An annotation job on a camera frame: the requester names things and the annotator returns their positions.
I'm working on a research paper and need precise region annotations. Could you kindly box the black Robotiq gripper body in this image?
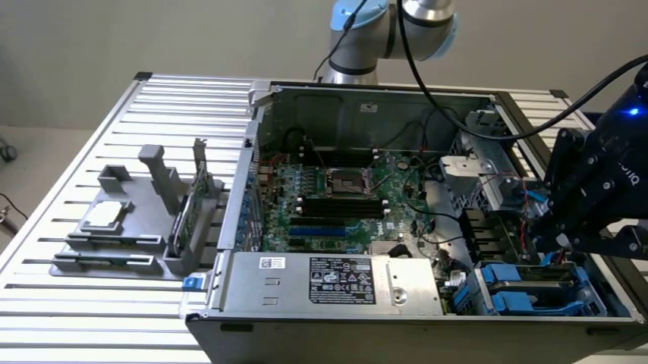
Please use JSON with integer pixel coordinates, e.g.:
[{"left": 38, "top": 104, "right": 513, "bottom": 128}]
[{"left": 582, "top": 56, "right": 648, "bottom": 228}]

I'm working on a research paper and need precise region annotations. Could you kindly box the hard disk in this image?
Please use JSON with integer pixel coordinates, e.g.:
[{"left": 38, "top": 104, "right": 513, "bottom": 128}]
[{"left": 511, "top": 265, "right": 579, "bottom": 284}]

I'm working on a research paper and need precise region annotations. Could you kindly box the blue disk bay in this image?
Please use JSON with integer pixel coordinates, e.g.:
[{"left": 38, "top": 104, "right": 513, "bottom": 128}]
[{"left": 473, "top": 259, "right": 618, "bottom": 318}]

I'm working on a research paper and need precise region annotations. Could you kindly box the silver metal drive cage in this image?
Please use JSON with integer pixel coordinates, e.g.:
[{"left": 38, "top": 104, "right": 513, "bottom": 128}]
[{"left": 437, "top": 109, "right": 539, "bottom": 214}]

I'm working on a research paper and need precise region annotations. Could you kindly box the green motherboard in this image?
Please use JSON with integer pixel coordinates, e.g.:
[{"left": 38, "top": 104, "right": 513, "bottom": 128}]
[{"left": 256, "top": 149, "right": 447, "bottom": 259}]

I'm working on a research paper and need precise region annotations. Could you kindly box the silver chipset heatsink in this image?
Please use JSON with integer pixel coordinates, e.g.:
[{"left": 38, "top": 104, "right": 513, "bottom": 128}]
[{"left": 369, "top": 240, "right": 403, "bottom": 258}]

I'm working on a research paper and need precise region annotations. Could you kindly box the CPU socket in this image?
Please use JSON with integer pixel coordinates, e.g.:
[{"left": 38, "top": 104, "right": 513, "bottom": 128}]
[{"left": 324, "top": 166, "right": 380, "bottom": 200}]

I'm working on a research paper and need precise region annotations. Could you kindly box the black RAM slot bank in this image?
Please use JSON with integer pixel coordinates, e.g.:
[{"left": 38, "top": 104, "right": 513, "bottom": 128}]
[
  {"left": 298, "top": 146, "right": 382, "bottom": 168},
  {"left": 296, "top": 196, "right": 391, "bottom": 219}
]

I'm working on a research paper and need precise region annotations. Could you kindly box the open black PC case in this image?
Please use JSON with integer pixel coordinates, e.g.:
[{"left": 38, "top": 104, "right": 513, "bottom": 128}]
[{"left": 185, "top": 80, "right": 648, "bottom": 364}]

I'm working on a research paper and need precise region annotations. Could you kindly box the black expansion slot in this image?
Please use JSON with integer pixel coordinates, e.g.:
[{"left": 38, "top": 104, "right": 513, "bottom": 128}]
[{"left": 288, "top": 216, "right": 349, "bottom": 228}]

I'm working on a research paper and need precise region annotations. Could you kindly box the blue expansion slot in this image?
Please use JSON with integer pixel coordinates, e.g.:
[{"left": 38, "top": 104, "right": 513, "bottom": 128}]
[{"left": 288, "top": 225, "right": 349, "bottom": 237}]

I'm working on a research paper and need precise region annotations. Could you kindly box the silver power supply unit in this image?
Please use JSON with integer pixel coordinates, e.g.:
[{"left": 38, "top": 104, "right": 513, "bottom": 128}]
[{"left": 219, "top": 252, "right": 445, "bottom": 315}]

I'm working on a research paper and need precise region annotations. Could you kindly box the green graphics card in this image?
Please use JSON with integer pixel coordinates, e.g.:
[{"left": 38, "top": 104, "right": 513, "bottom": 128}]
[{"left": 170, "top": 137, "right": 217, "bottom": 259}]

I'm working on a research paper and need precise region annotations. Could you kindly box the blue case latch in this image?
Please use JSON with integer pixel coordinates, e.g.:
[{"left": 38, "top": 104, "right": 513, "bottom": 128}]
[{"left": 182, "top": 273, "right": 206, "bottom": 293}]

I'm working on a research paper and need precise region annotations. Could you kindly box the grey parts rack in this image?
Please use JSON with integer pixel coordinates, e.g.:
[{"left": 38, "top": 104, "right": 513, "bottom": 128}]
[{"left": 48, "top": 143, "right": 228, "bottom": 282}]

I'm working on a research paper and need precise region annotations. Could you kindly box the silver CPU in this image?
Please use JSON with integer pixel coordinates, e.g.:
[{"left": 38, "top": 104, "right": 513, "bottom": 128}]
[{"left": 89, "top": 202, "right": 126, "bottom": 229}]

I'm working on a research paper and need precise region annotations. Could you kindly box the green RAM stick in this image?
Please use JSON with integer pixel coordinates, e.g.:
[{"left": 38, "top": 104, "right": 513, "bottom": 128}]
[
  {"left": 65, "top": 234, "right": 159, "bottom": 246},
  {"left": 54, "top": 255, "right": 154, "bottom": 267}
]

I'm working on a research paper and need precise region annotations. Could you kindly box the black motherboard wire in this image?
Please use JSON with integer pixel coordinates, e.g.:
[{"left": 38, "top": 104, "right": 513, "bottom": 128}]
[{"left": 424, "top": 211, "right": 471, "bottom": 244}]

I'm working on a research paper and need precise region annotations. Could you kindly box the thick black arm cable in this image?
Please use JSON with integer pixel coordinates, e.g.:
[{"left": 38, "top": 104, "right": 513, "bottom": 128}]
[{"left": 396, "top": 0, "right": 648, "bottom": 142}]

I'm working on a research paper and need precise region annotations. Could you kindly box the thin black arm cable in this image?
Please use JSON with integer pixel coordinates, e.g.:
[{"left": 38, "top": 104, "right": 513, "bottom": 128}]
[{"left": 312, "top": 0, "right": 372, "bottom": 83}]

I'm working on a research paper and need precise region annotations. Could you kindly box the black floor cable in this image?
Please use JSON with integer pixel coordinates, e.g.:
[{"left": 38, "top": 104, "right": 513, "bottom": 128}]
[{"left": 0, "top": 192, "right": 30, "bottom": 229}]

